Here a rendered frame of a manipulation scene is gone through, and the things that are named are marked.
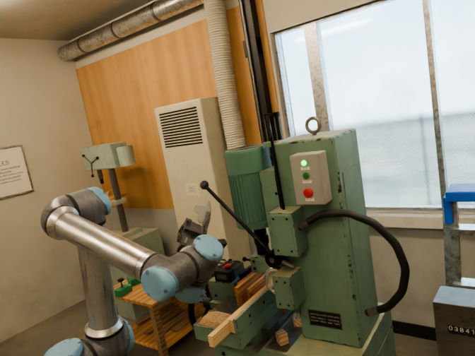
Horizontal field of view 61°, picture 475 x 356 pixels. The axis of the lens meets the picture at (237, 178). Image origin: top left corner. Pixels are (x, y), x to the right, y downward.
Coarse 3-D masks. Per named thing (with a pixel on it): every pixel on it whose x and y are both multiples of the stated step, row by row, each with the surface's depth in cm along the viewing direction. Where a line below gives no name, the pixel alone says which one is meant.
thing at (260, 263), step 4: (256, 252) 164; (252, 256) 160; (256, 256) 159; (260, 256) 158; (264, 256) 158; (252, 260) 160; (256, 260) 159; (260, 260) 158; (264, 260) 157; (252, 264) 161; (256, 264) 160; (260, 264) 159; (264, 264) 158; (252, 268) 161; (256, 268) 160; (260, 268) 159; (264, 268) 158; (252, 272) 162; (256, 272) 161; (260, 272) 160; (264, 272) 158
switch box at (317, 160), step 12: (300, 156) 123; (312, 156) 121; (324, 156) 123; (312, 168) 122; (324, 168) 123; (300, 180) 125; (312, 180) 123; (324, 180) 122; (300, 192) 126; (312, 192) 123; (324, 192) 122; (300, 204) 127; (312, 204) 125
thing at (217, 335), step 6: (234, 312) 144; (228, 318) 141; (222, 324) 137; (228, 324) 138; (216, 330) 134; (222, 330) 135; (228, 330) 138; (210, 336) 131; (216, 336) 133; (222, 336) 135; (210, 342) 132; (216, 342) 133
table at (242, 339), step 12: (216, 300) 172; (228, 300) 163; (228, 312) 153; (264, 312) 151; (276, 312) 158; (252, 324) 144; (204, 336) 147; (228, 336) 140; (240, 336) 138; (252, 336) 144; (240, 348) 138
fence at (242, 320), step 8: (264, 296) 152; (272, 296) 156; (256, 304) 147; (264, 304) 151; (240, 312) 140; (248, 312) 142; (256, 312) 146; (240, 320) 138; (248, 320) 142; (240, 328) 138
